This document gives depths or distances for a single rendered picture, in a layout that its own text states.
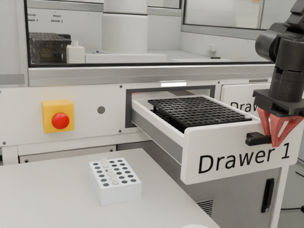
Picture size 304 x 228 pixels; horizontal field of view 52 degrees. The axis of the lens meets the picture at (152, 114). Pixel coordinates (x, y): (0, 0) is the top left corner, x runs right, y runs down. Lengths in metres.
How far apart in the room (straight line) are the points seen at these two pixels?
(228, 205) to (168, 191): 0.57
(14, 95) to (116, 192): 0.35
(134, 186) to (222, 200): 0.62
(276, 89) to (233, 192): 0.69
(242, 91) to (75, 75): 0.52
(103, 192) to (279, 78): 0.39
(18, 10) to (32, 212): 0.43
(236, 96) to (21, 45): 0.64
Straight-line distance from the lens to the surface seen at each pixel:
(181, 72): 0.92
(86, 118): 0.84
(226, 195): 1.21
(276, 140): 0.64
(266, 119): 0.63
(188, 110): 0.79
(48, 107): 0.77
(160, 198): 0.67
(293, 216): 2.19
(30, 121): 0.83
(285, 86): 0.59
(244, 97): 1.05
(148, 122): 0.77
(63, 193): 0.69
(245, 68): 1.04
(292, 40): 0.59
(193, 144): 0.58
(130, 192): 0.65
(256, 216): 1.37
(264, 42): 0.65
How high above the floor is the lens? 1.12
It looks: 17 degrees down
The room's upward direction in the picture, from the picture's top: 3 degrees clockwise
